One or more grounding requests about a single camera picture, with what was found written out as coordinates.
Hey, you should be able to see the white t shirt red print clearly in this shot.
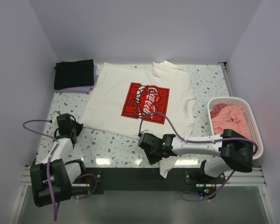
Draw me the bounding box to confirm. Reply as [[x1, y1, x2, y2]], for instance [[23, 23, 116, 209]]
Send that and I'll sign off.
[[79, 60, 197, 179]]

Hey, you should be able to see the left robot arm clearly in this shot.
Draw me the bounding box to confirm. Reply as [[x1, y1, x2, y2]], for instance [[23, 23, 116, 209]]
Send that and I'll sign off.
[[30, 113, 87, 207]]

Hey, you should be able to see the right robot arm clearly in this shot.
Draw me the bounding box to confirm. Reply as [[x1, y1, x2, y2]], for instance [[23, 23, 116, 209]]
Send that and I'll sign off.
[[138, 129, 259, 183]]

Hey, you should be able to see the folded purple t shirt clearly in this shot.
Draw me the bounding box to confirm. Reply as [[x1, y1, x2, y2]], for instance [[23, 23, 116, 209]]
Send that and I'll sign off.
[[56, 65, 100, 94]]

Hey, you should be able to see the folded black t shirt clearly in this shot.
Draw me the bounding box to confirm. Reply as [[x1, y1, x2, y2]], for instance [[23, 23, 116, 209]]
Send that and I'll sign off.
[[54, 59, 94, 90]]

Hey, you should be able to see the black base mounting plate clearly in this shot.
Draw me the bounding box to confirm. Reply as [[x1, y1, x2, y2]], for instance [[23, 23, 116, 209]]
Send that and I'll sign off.
[[72, 168, 225, 196]]

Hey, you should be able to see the pink t shirt in basket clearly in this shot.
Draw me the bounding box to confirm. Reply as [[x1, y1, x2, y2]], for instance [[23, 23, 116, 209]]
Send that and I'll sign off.
[[210, 103, 252, 140]]

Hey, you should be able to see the white plastic laundry basket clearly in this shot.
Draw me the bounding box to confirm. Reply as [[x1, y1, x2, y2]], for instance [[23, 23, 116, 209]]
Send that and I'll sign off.
[[207, 97, 264, 160]]

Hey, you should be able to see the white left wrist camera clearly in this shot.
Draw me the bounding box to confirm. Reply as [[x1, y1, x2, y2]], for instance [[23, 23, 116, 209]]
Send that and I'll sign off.
[[51, 111, 61, 124]]

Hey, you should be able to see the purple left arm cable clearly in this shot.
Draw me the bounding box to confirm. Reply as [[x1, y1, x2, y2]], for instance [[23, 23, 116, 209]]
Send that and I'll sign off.
[[22, 119, 99, 221]]

